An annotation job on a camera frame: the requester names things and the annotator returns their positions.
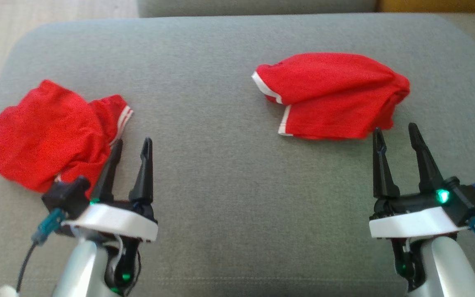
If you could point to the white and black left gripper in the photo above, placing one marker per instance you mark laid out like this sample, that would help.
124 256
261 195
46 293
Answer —
114 218

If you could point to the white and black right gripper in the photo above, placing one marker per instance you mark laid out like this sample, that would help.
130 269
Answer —
410 222

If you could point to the red and white basketball jersey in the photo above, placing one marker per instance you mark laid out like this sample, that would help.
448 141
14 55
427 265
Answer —
43 136

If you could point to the red shorts with white stripe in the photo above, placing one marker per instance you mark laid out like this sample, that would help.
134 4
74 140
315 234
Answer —
332 95

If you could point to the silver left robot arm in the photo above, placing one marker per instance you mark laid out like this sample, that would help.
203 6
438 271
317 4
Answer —
78 268

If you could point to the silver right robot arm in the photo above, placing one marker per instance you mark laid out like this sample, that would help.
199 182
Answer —
447 268

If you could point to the grey fabric sofa seat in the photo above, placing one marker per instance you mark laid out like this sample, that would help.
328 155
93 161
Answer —
221 185

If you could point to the yellow cushion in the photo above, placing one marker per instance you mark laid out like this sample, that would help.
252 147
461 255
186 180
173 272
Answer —
439 5

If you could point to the grey sofa back cushion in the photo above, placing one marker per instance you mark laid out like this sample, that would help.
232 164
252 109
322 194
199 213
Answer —
258 7

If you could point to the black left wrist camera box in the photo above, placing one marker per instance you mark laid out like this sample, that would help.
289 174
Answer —
66 196

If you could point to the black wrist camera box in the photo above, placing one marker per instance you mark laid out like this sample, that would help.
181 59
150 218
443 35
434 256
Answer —
66 196
470 202

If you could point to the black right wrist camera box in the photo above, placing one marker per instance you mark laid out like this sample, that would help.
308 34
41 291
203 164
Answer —
470 202

